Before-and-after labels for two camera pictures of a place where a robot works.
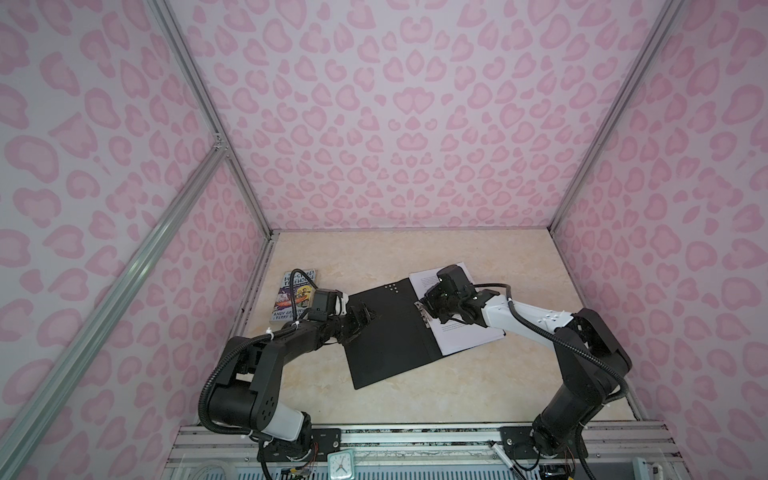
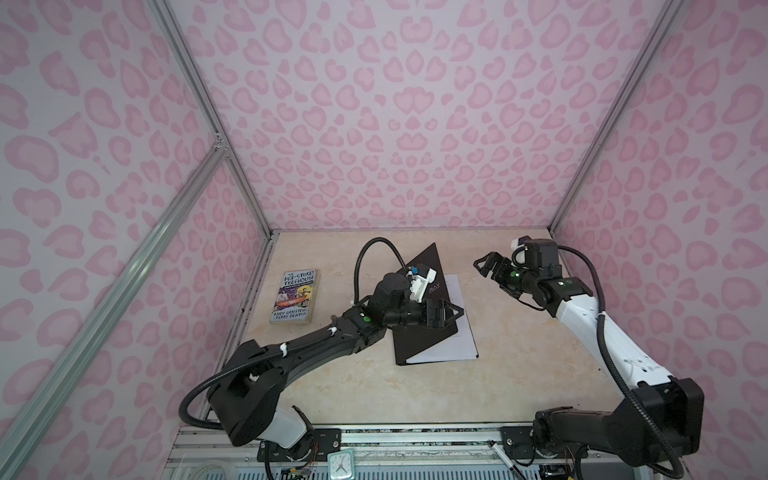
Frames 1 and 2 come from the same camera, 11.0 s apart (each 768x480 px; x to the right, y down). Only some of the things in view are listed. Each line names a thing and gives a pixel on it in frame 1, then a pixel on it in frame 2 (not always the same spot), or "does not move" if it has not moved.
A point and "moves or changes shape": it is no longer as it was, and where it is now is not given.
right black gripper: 428,301 → 498,276
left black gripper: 356,324 → 438,312
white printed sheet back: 452,335 moves or changes shape
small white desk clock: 341,465 does not move
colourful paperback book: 303,291 does not move
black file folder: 397,341 moves or changes shape
